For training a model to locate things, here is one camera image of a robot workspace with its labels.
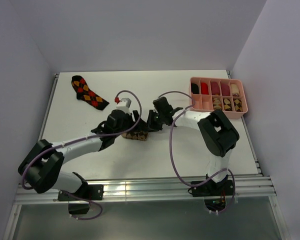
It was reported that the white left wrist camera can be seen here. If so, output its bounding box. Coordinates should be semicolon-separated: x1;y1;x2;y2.
116;98;132;114

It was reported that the aluminium front mounting rail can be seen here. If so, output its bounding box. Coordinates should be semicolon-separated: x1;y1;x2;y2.
13;175;277;205

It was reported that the black rolled sock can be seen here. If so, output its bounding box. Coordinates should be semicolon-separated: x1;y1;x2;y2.
190;83;200;95

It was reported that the red rolled sock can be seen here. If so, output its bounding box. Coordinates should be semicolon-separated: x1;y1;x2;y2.
200;82;209;95

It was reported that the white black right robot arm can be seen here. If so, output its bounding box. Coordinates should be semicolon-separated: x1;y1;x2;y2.
147;96;240;195

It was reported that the beige orange brown argyle sock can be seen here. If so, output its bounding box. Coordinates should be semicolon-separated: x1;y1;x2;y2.
212;97;222;110

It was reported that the dark pink rolled sock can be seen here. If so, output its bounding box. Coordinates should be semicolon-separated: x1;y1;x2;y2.
210;82;220;96

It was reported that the brown yellow argyle rolled sock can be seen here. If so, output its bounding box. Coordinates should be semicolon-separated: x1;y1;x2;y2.
223;98;233;112

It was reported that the black red yellow argyle sock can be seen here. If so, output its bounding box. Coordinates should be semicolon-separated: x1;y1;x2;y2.
71;75;110;111

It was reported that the pink divided organizer tray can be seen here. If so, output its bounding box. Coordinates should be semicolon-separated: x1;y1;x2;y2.
189;77;248;119

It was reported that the magenta rolled sock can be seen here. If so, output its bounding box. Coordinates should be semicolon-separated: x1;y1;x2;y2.
220;83;231;96

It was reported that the aluminium table edge rail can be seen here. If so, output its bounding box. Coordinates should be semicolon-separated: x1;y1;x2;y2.
38;73;60;140

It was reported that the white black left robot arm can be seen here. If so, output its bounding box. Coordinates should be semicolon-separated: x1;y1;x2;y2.
18;109;141;200

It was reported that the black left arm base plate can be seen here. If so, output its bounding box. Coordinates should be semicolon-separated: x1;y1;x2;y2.
57;184;104;202

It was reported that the black box under rail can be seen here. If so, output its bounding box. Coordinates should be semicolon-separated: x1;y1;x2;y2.
68;203;90;215

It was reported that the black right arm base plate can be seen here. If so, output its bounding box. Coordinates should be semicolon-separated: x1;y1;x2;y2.
187;179;235;197

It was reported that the brown cream argyle rolled sock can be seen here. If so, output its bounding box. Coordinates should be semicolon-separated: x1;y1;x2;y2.
233;98;243;112

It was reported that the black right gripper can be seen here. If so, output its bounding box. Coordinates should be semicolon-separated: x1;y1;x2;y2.
143;110;165;133

